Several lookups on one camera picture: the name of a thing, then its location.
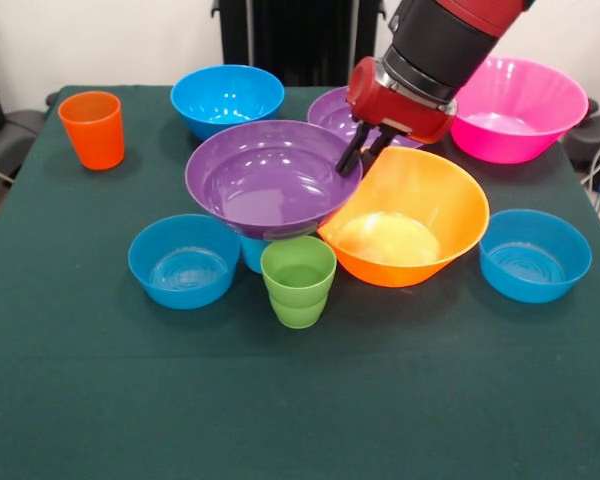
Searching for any dark green tablecloth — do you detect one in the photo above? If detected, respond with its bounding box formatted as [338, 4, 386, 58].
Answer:
[0, 84, 600, 480]

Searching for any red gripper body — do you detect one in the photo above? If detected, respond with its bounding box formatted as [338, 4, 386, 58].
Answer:
[344, 55, 459, 145]

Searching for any black rounded equipment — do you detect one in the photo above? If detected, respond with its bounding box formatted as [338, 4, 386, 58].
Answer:
[562, 98, 600, 172]

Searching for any light blue plastic cup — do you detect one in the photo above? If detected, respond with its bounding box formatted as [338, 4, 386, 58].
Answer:
[239, 232, 269, 274]

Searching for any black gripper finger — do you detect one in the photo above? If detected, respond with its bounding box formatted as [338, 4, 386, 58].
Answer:
[335, 122, 370, 175]
[362, 127, 399, 169]

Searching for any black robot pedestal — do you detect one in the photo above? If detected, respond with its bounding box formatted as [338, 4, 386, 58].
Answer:
[212, 0, 387, 86]

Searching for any deep blue plastic bowl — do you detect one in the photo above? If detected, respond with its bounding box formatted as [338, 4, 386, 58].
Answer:
[170, 64, 286, 142]

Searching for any green plastic cup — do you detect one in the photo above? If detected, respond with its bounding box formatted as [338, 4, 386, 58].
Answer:
[259, 234, 338, 330]

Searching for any shallow blue plastic bowl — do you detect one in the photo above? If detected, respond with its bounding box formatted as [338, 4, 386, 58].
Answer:
[127, 213, 242, 311]
[478, 208, 593, 305]

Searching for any orange plastic bowl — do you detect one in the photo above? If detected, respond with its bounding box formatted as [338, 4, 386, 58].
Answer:
[316, 145, 491, 289]

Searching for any pink plastic bowl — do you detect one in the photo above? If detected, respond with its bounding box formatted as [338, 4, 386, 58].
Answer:
[449, 56, 590, 166]

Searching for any orange plastic cup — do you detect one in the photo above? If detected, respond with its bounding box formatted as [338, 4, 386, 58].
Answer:
[57, 90, 126, 172]

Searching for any purple plastic bowl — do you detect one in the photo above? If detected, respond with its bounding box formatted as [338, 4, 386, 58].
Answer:
[184, 119, 365, 241]
[307, 85, 426, 150]

